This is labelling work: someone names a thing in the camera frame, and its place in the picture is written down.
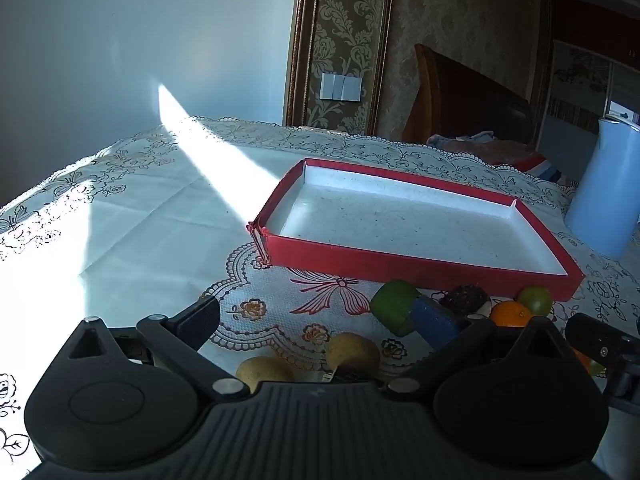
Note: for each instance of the patterned sliding wardrobe door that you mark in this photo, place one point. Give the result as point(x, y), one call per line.
point(570, 90)

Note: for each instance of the brown wooden headboard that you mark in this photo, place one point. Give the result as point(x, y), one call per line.
point(465, 105)

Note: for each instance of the gold framed wallpaper panel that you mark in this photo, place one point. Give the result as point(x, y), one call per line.
point(345, 35)

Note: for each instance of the red shallow cardboard box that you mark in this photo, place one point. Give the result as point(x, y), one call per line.
point(400, 215)

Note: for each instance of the orange mandarin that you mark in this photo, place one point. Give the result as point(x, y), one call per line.
point(582, 361)
point(510, 314)

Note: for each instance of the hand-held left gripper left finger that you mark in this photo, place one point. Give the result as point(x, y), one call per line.
point(200, 312)

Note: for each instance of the green cucumber piece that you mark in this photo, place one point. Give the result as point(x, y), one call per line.
point(392, 305)

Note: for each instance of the pink striped bedding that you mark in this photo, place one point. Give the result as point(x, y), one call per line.
point(500, 150)

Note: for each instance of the white electric kettle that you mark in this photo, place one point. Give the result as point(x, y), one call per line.
point(605, 185)

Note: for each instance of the white wall light switch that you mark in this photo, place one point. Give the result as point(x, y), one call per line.
point(341, 86)

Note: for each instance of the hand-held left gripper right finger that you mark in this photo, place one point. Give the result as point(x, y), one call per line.
point(435, 322)

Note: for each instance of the green tomato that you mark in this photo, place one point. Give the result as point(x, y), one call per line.
point(536, 299)

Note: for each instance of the tan longan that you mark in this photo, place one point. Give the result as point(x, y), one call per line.
point(352, 352)
point(265, 372)

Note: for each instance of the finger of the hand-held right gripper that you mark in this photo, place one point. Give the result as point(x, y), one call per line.
point(600, 340)

